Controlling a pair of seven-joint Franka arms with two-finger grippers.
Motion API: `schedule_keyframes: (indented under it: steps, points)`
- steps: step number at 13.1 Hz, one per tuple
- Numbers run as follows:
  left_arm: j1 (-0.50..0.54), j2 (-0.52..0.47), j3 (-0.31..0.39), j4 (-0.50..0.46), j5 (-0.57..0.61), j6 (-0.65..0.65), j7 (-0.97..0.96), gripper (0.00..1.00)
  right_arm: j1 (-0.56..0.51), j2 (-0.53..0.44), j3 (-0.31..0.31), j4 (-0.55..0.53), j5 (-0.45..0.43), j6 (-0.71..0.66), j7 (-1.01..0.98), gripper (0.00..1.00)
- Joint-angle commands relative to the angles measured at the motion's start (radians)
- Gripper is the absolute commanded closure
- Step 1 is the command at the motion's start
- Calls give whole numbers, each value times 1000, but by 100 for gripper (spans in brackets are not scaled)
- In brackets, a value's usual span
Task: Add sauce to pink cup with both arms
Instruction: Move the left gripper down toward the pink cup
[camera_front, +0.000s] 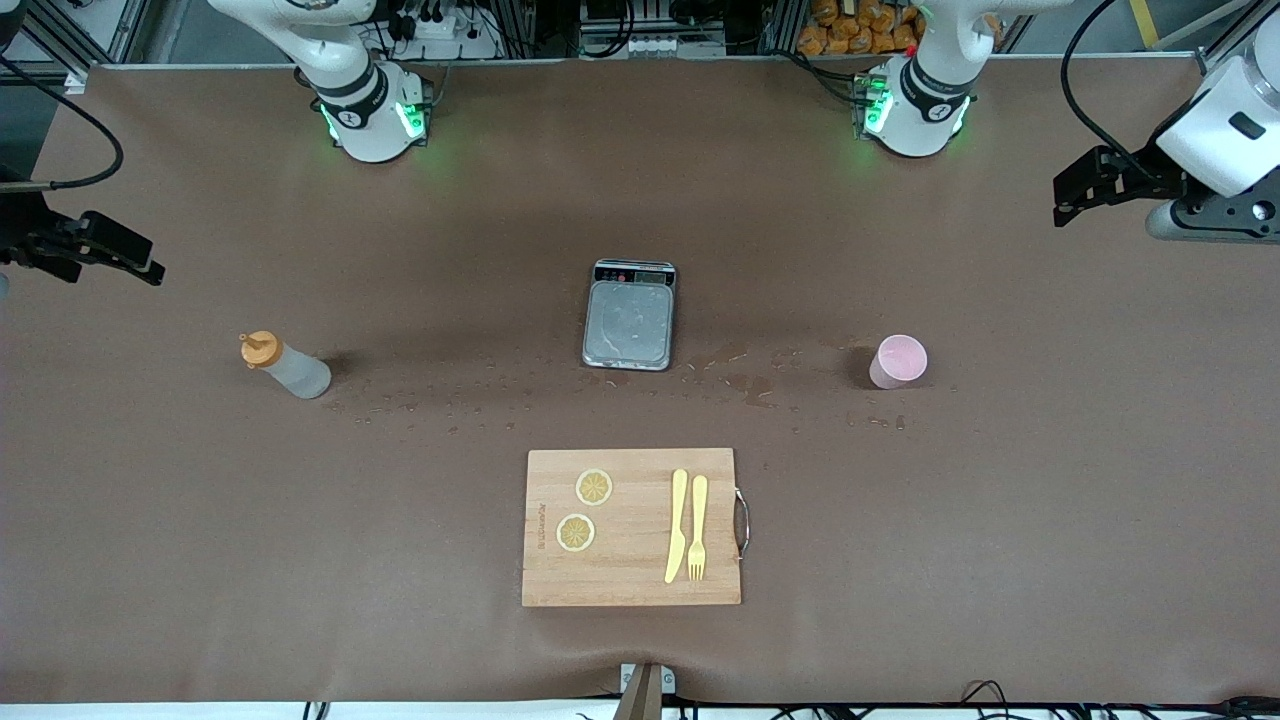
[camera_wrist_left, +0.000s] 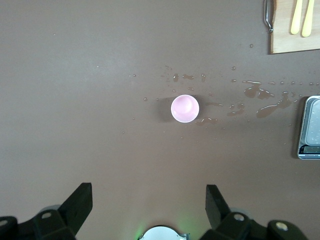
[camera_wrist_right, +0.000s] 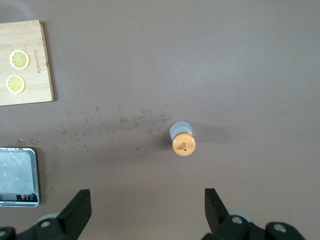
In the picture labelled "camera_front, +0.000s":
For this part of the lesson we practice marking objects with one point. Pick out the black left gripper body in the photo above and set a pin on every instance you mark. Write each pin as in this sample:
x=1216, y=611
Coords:
x=1148, y=183

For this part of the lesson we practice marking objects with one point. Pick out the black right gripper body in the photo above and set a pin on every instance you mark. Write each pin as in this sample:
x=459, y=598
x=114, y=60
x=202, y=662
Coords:
x=22, y=232

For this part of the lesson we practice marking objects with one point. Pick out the sauce bottle with orange cap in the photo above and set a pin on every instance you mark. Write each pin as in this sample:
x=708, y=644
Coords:
x=295, y=372

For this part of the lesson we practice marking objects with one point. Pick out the pink cup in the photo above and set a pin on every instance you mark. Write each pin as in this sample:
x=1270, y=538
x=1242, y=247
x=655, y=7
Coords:
x=900, y=360

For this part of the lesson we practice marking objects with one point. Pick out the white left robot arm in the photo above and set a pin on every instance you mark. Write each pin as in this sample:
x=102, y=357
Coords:
x=925, y=110

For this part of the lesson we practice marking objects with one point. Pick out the bag of orange snacks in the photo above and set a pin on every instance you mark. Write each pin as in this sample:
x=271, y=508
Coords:
x=850, y=30

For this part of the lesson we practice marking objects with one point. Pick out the table cover sheet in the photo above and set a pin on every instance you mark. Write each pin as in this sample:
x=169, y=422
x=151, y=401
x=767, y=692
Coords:
x=200, y=550

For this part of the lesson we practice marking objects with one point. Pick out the white power strip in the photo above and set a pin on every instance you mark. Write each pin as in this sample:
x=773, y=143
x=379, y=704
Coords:
x=440, y=28

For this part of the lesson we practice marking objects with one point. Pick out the digital kitchen scale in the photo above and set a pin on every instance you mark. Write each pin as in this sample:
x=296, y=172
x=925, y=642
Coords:
x=630, y=335

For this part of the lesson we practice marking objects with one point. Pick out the yellow plastic fork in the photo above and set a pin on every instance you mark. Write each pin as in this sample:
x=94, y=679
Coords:
x=698, y=510

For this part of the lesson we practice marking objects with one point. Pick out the yellow plastic knife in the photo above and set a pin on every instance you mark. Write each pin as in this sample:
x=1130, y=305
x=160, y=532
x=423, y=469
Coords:
x=678, y=520

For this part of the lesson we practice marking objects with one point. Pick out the lemon slice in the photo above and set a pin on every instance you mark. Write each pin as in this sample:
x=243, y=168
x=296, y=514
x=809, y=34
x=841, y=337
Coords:
x=575, y=532
x=594, y=487

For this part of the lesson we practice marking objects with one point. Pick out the wooden cutting board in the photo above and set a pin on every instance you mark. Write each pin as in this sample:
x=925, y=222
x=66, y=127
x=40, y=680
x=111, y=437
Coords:
x=630, y=575

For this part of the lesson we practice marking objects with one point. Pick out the aluminium frame profile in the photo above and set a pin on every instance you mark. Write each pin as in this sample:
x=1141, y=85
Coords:
x=1215, y=62
x=128, y=30

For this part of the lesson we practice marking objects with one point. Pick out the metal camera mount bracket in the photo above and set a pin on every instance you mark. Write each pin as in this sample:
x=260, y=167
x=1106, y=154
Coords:
x=645, y=692

